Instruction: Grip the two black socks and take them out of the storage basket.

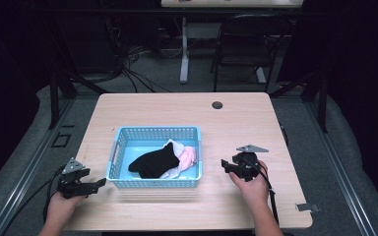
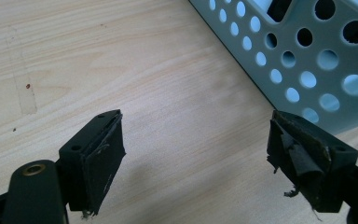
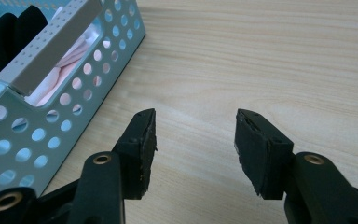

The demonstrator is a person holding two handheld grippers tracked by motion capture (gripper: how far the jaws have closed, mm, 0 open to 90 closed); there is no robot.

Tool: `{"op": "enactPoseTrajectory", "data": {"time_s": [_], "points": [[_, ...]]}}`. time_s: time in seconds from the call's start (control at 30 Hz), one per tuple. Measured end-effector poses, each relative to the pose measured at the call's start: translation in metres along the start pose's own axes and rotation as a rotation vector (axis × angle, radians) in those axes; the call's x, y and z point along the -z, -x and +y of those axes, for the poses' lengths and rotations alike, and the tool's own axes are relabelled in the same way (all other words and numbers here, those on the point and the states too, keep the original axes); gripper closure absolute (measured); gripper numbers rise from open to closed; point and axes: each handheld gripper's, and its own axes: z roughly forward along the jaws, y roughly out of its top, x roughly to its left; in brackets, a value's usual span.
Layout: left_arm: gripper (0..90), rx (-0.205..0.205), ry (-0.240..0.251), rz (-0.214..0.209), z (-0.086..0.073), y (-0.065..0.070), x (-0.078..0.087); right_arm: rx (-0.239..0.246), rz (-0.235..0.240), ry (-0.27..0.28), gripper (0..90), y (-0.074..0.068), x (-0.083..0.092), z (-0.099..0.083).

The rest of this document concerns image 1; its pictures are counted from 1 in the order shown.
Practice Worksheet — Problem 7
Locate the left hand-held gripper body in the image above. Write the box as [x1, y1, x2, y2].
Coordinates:
[56, 156, 95, 200]

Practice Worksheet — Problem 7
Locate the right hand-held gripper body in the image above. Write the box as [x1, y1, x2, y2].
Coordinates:
[231, 144, 270, 183]

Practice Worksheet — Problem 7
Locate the pink sock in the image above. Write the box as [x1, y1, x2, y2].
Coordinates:
[177, 146, 198, 172]

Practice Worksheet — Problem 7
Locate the blue plastic basket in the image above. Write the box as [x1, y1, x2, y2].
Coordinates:
[105, 126, 204, 190]

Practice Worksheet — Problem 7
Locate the white sock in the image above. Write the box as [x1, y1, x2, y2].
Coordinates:
[158, 138, 187, 180]

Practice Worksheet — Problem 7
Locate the black sock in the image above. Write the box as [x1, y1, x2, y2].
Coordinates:
[127, 142, 181, 180]

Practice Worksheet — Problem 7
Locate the person's left hand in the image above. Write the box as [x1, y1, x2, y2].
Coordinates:
[44, 192, 87, 228]

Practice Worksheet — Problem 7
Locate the person's right hand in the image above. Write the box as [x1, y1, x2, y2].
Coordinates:
[227, 160, 273, 213]

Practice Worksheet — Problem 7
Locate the black folding chair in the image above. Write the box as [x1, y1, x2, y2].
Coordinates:
[210, 13, 293, 93]

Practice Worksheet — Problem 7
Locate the white-legged wooden table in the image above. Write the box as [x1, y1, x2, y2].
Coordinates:
[160, 0, 305, 85]

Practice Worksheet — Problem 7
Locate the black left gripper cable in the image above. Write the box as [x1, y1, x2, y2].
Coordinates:
[0, 165, 67, 236]

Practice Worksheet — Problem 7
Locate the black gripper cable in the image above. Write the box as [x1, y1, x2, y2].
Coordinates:
[0, 165, 67, 236]
[242, 156, 281, 226]

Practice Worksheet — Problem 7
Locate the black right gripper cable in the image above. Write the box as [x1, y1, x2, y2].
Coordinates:
[242, 156, 281, 226]

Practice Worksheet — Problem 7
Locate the aluminium floor rail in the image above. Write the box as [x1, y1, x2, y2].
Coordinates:
[0, 97, 77, 236]
[303, 97, 378, 236]

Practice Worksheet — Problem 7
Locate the grey metal bracket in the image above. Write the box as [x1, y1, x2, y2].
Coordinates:
[294, 203, 321, 213]

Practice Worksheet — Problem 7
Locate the black metal frame stand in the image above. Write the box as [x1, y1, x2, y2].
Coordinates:
[45, 32, 109, 131]
[269, 65, 330, 134]

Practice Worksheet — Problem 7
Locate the bundle of floor cables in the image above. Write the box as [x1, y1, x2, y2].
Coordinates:
[104, 19, 173, 94]

